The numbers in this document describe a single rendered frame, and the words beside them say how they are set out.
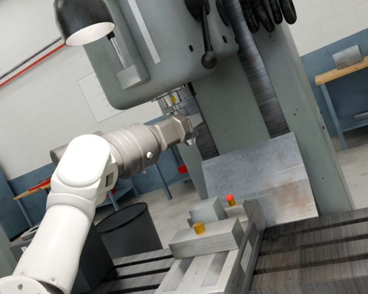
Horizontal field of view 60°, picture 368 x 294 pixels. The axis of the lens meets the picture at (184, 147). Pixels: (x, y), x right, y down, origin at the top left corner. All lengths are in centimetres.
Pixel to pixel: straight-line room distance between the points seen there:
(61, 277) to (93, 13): 32
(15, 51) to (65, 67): 117
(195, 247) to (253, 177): 41
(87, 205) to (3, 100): 716
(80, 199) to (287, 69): 71
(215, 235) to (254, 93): 50
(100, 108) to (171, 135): 542
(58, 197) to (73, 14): 24
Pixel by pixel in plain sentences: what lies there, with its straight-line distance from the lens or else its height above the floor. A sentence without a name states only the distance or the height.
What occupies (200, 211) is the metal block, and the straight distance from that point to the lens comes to 71.
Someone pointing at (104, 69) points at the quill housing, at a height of 139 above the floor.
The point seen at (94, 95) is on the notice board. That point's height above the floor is 200.
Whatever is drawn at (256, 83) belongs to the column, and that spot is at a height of 124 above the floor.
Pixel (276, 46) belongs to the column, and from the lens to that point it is 100.
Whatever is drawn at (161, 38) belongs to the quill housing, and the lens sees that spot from 58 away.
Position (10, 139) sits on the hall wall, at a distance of 776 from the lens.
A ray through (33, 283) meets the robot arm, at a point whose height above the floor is 117.
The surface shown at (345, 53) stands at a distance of 431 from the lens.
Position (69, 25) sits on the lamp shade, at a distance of 45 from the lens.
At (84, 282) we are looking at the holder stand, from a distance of 98.
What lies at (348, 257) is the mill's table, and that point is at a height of 90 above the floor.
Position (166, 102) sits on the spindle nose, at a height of 129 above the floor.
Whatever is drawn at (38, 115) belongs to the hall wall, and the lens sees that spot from 699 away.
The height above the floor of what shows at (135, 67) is 136.
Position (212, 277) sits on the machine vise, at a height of 98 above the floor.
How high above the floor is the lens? 128
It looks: 8 degrees down
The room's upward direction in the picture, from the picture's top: 24 degrees counter-clockwise
